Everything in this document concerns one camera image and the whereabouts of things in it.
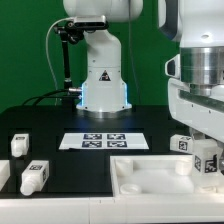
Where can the white front fence rail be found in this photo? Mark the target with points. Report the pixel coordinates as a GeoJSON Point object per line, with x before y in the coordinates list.
{"type": "Point", "coordinates": [200, 209]}

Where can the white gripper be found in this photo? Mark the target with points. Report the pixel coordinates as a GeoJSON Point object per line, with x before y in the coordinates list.
{"type": "Point", "coordinates": [203, 114]}

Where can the black camera stand pole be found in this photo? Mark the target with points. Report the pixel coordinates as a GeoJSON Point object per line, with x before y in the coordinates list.
{"type": "Point", "coordinates": [67, 36]}

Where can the black camera on stand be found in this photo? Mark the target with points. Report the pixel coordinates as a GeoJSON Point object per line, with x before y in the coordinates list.
{"type": "Point", "coordinates": [87, 23]}

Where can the marker sheet with tags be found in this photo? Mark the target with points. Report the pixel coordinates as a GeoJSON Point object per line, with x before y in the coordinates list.
{"type": "Point", "coordinates": [107, 141]}

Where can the white left fence block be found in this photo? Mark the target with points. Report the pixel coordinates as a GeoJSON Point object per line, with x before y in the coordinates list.
{"type": "Point", "coordinates": [4, 172]}

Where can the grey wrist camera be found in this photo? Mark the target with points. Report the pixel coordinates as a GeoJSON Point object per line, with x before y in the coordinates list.
{"type": "Point", "coordinates": [172, 67]}

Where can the white square tabletop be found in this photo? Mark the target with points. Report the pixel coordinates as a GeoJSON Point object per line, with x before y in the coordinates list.
{"type": "Point", "coordinates": [160, 174]}

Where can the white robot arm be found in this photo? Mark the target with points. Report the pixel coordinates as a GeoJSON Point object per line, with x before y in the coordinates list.
{"type": "Point", "coordinates": [196, 73]}

